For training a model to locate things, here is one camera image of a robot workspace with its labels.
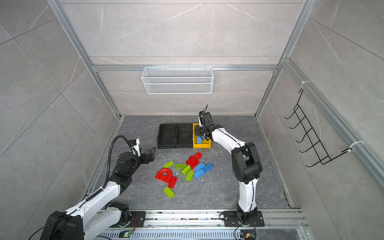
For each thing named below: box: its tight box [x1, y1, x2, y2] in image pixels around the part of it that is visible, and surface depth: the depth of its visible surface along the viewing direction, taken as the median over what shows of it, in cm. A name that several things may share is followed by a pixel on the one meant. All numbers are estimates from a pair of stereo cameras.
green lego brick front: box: [163, 186, 176, 199], surface depth 82 cm
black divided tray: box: [157, 123, 193, 149], surface depth 106 cm
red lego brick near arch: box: [168, 176, 178, 189], surface depth 87 cm
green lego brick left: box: [163, 160, 175, 169], surface depth 95 cm
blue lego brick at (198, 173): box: [194, 168, 205, 179], surface depth 90 cm
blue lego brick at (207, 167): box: [202, 163, 214, 172], surface depth 92 cm
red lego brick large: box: [186, 152, 202, 170], surface depth 95 cm
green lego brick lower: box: [185, 170, 195, 182], surface depth 90 cm
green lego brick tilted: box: [181, 164, 191, 176], surface depth 90 cm
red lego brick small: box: [194, 152, 203, 160], surface depth 97 cm
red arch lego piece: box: [155, 168, 173, 184], surface depth 89 cm
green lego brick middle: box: [175, 163, 187, 170], surface depth 92 cm
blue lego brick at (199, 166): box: [195, 162, 205, 172], surface depth 92 cm
